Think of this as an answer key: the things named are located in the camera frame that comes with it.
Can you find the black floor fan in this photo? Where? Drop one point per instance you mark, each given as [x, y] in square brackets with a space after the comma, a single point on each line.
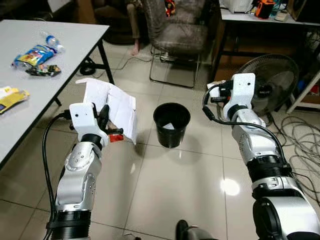
[280, 75]

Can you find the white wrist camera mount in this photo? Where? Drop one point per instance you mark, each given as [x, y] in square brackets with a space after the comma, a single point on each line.
[82, 117]
[242, 92]

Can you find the white low shelf rack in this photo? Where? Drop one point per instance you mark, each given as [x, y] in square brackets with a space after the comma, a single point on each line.
[305, 95]

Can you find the left gripper black cloth finger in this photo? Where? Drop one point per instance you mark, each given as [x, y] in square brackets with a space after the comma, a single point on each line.
[103, 116]

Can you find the small red yellow item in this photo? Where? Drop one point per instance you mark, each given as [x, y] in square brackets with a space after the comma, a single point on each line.
[170, 6]

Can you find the brown box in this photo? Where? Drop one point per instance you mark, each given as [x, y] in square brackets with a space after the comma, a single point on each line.
[305, 10]

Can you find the brown grey cushioned chair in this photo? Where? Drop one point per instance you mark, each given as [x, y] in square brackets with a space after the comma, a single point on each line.
[175, 37]

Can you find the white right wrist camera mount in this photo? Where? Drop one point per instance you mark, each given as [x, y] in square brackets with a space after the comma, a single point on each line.
[242, 92]

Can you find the white paper scrap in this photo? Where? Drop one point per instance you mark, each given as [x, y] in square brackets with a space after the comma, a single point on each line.
[170, 126]

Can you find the crumpled clear plastic bottle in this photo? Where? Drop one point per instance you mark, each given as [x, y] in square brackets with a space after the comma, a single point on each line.
[54, 42]

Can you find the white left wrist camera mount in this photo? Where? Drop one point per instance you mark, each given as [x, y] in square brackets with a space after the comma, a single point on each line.
[82, 117]

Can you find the orange black device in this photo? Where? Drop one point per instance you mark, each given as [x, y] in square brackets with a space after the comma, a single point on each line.
[264, 8]

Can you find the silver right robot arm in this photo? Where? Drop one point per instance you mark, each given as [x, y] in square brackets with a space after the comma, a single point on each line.
[255, 142]

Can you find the blue yellow snack bag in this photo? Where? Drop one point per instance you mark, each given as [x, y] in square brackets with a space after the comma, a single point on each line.
[35, 55]

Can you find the black round rubbish bin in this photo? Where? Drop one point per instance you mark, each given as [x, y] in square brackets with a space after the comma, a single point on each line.
[171, 136]

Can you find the yellow printed package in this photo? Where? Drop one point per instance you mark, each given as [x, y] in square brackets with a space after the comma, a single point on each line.
[12, 97]

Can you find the person's bare leg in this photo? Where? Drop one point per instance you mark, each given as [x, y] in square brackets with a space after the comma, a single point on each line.
[134, 25]

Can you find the dark armchair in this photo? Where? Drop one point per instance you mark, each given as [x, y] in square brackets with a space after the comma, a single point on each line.
[115, 20]

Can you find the black table leg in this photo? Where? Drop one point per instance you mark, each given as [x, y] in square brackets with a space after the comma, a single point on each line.
[106, 62]

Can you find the dark small snack wrapper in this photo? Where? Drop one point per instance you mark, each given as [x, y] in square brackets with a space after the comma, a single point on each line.
[45, 70]

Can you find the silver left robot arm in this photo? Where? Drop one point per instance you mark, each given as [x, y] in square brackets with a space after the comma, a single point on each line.
[75, 185]

